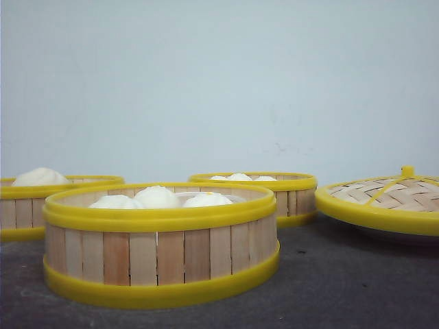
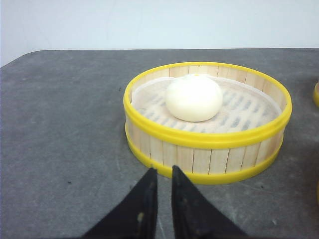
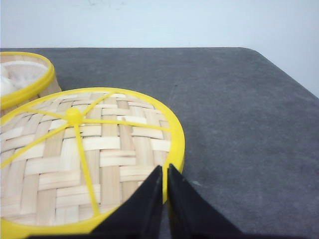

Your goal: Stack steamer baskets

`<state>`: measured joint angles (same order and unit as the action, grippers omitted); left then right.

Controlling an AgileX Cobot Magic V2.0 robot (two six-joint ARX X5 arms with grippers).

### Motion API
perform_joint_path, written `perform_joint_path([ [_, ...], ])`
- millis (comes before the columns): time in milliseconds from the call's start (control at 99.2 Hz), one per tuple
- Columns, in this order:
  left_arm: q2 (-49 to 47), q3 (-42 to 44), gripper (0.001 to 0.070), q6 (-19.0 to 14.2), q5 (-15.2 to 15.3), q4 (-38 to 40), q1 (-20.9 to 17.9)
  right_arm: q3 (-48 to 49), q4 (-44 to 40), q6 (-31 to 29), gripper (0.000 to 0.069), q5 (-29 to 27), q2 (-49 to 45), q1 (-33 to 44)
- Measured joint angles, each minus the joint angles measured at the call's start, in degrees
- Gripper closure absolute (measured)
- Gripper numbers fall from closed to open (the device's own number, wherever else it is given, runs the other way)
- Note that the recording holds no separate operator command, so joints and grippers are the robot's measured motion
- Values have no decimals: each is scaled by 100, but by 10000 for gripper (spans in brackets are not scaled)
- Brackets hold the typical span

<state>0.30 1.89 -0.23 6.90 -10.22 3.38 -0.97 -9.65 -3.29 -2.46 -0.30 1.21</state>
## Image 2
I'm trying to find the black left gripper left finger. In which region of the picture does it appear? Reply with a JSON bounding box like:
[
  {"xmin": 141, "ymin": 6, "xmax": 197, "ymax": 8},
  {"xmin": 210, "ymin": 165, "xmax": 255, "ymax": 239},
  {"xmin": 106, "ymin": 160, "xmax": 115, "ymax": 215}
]
[{"xmin": 83, "ymin": 168, "xmax": 158, "ymax": 239}]

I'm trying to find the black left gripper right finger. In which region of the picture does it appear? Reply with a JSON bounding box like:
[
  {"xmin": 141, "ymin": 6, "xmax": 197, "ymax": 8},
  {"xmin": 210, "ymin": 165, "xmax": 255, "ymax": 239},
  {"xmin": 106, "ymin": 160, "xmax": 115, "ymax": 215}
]
[{"xmin": 171, "ymin": 165, "xmax": 249, "ymax": 239}]

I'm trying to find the bamboo steamer basket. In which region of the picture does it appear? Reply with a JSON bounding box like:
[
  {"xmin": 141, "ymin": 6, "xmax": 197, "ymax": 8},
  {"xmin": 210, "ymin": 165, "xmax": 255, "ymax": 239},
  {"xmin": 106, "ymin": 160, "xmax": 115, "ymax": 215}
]
[
  {"xmin": 123, "ymin": 62, "xmax": 292, "ymax": 184},
  {"xmin": 313, "ymin": 82, "xmax": 319, "ymax": 107}
]

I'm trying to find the smooth white steamed bun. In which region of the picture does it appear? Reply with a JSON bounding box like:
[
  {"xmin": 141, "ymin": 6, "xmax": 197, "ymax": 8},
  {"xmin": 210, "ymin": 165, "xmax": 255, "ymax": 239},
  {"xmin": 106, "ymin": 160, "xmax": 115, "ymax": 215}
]
[{"xmin": 165, "ymin": 74, "xmax": 223, "ymax": 122}]

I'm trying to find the white steamer liner cloth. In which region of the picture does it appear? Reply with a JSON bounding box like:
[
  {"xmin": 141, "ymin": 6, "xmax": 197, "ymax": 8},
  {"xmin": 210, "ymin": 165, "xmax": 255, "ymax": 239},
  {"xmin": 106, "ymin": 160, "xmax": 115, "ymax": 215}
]
[{"xmin": 131, "ymin": 77, "xmax": 282, "ymax": 133}]

